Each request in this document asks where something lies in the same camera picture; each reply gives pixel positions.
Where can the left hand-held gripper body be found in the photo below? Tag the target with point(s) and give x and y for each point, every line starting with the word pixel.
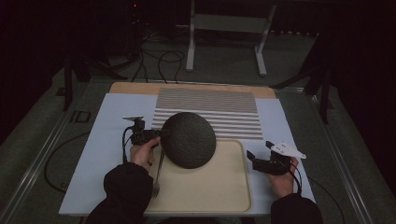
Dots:
pixel 141 137

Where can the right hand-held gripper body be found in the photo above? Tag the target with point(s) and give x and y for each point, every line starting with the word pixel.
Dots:
pixel 277 165

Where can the black textured plate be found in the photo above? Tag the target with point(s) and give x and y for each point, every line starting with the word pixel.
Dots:
pixel 190 140

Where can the metal fork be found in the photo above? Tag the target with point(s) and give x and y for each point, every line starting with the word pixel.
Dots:
pixel 158 174

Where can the beige plastic tray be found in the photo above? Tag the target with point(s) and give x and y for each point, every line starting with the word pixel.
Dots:
pixel 211 186

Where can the person's left hand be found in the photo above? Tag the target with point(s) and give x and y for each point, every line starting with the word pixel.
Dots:
pixel 143 155

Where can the person's right hand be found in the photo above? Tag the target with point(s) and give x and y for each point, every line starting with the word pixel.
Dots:
pixel 285 183

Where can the white table sheet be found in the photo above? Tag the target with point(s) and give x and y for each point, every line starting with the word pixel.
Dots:
pixel 102 140

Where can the striped placemat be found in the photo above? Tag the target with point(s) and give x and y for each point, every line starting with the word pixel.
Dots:
pixel 224 109

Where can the dark tripod stand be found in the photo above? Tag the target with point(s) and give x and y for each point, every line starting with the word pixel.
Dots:
pixel 325 99
pixel 67 87

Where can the grey metal stand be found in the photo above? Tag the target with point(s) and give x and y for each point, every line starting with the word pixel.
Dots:
pixel 229 23

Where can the metal floor rail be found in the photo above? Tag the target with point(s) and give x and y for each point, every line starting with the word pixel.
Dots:
pixel 37 161
pixel 342 161

